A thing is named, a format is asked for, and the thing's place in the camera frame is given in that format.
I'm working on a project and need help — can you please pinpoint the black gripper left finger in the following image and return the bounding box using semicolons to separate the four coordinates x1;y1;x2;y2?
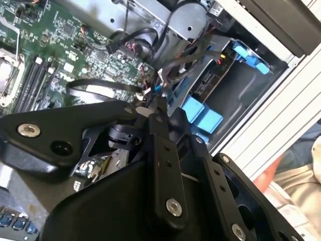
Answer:
0;98;190;230

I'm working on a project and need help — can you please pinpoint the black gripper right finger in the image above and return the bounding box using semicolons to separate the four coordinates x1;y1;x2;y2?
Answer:
169;107;304;241

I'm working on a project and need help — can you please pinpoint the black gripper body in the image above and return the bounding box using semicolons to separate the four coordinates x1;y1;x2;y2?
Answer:
41;123;251;241

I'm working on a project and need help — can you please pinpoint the hard disk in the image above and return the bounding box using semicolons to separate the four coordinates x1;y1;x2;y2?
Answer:
170;41;251;124

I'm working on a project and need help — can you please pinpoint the disk power wire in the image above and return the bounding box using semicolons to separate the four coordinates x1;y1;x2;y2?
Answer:
160;49;233;85

